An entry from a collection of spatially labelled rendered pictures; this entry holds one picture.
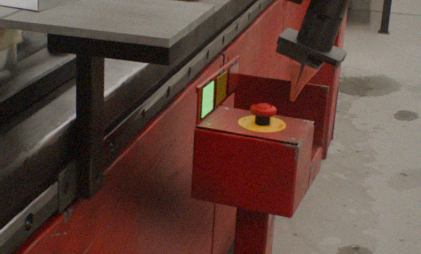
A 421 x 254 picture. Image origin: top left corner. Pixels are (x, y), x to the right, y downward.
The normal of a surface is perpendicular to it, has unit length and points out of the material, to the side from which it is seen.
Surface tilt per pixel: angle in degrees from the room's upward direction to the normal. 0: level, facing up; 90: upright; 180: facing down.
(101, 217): 90
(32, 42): 90
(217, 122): 0
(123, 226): 90
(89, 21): 0
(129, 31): 0
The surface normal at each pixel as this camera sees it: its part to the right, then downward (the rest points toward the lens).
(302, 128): 0.05, -0.94
